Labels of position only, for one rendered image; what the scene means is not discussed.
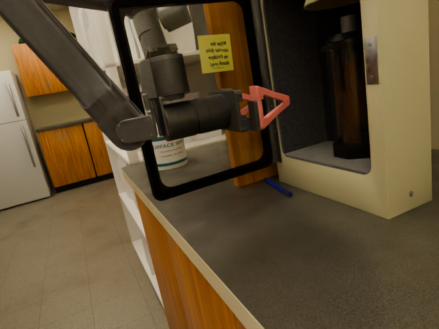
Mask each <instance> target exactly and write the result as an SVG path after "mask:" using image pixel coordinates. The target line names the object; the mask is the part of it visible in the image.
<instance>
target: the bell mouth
mask: <svg viewBox="0 0 439 329"><path fill-rule="evenodd" d="M359 2H360V0H306V1H305V4H304V10H325V9H329V8H336V7H342V6H346V5H351V4H354V3H359Z"/></svg>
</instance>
